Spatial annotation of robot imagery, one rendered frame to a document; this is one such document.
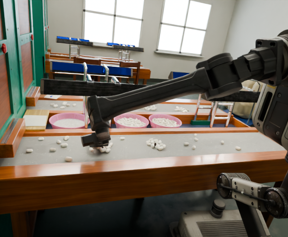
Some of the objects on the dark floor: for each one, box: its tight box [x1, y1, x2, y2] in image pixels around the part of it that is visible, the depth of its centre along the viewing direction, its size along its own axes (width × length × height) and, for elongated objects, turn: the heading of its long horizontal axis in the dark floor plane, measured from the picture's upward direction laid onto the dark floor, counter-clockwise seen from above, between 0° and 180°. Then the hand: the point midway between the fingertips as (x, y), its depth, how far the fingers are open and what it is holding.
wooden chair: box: [73, 56, 101, 82], centre depth 339 cm, size 44×44×91 cm
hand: (96, 143), depth 126 cm, fingers closed
